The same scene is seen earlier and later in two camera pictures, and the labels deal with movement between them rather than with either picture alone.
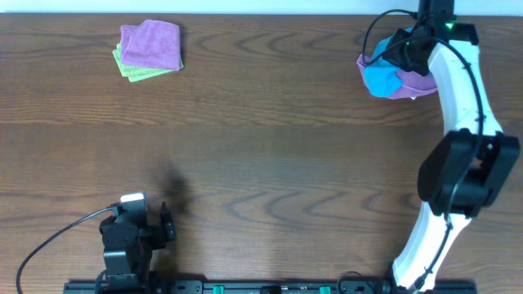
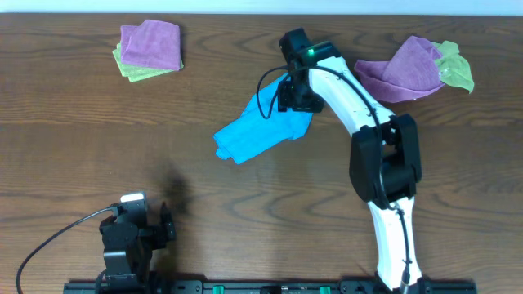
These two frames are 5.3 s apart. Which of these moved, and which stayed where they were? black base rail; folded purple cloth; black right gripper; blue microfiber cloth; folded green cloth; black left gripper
Moved: black right gripper; blue microfiber cloth
Stayed: folded purple cloth; black left gripper; folded green cloth; black base rail
